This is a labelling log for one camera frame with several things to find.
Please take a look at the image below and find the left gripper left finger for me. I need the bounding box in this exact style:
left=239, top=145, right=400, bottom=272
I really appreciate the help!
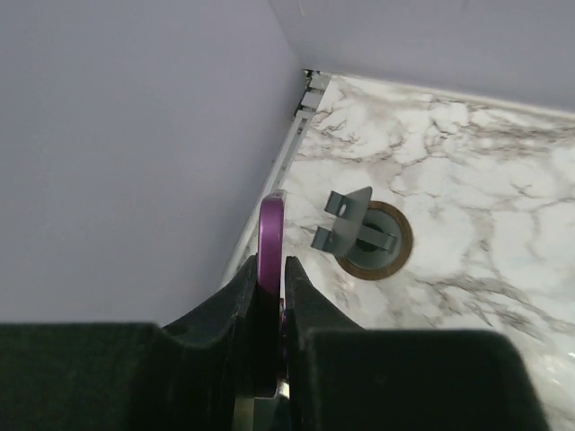
left=1, top=258, right=256, bottom=430

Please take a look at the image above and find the purple smartphone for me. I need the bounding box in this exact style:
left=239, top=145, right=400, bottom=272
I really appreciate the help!
left=253, top=189, right=285, bottom=398

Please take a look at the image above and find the round base phone stand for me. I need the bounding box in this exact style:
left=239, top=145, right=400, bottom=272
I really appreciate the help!
left=311, top=186, right=414, bottom=281

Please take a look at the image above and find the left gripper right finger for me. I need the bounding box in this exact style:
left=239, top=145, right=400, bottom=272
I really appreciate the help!
left=285, top=257, right=549, bottom=430

